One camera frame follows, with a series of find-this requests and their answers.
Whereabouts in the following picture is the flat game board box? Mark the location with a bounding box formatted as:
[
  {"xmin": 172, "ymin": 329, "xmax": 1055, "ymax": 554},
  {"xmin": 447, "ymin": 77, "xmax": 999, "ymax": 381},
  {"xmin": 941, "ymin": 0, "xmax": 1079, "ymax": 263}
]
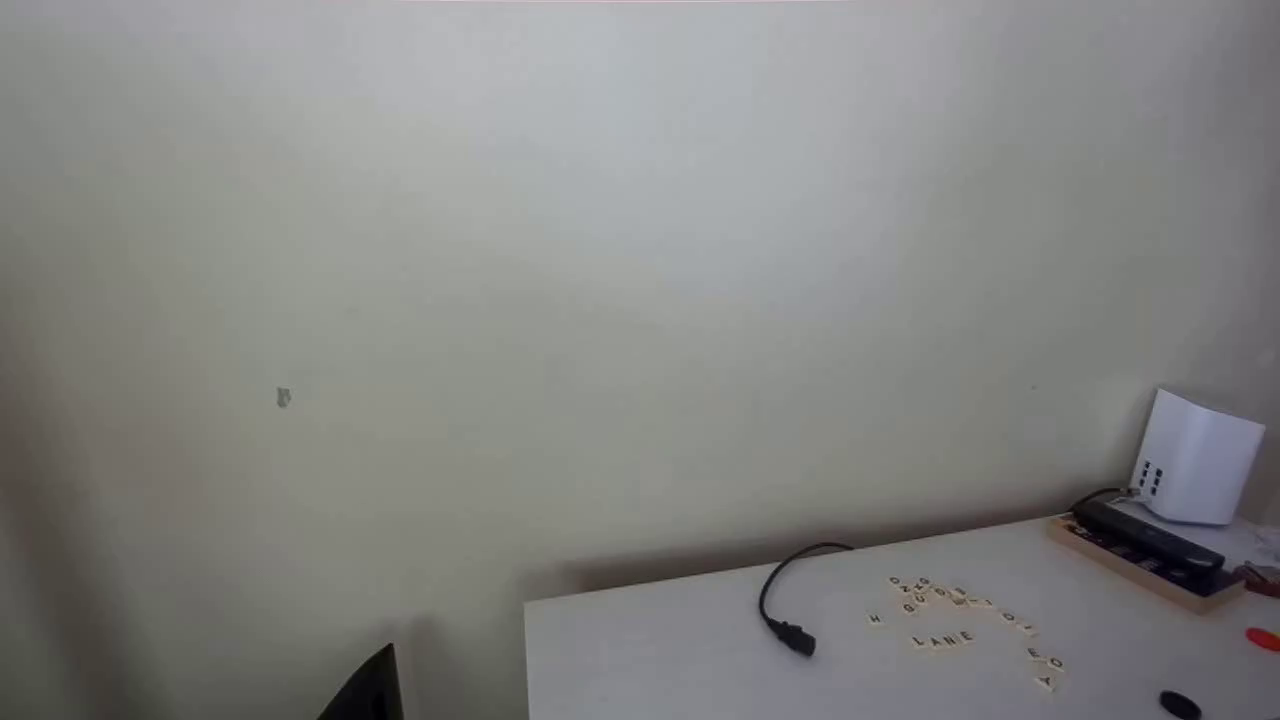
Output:
[{"xmin": 1045, "ymin": 513, "xmax": 1253, "ymax": 620}]

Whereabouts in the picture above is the white box speaker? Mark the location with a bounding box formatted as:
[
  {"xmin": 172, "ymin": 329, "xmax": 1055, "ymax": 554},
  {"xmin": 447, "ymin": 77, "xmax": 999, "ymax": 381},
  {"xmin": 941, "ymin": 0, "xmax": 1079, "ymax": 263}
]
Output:
[{"xmin": 1126, "ymin": 385, "xmax": 1269, "ymax": 529}]

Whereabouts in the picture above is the black chair back corner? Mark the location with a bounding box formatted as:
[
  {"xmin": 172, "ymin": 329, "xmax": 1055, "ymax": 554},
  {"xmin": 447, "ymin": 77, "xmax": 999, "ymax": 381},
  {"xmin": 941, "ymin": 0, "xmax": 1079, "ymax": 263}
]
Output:
[{"xmin": 318, "ymin": 640, "xmax": 410, "ymax": 720}]

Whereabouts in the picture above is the black power cable with plug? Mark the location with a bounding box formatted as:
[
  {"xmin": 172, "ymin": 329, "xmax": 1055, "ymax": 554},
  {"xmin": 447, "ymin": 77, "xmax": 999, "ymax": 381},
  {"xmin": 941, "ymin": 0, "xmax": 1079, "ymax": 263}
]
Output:
[{"xmin": 758, "ymin": 536, "xmax": 857, "ymax": 660}]

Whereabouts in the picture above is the black power strip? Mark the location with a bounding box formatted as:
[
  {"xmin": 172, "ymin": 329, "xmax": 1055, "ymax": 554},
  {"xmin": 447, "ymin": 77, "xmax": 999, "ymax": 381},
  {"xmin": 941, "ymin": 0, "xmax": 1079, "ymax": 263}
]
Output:
[{"xmin": 1068, "ymin": 490, "xmax": 1233, "ymax": 598}]

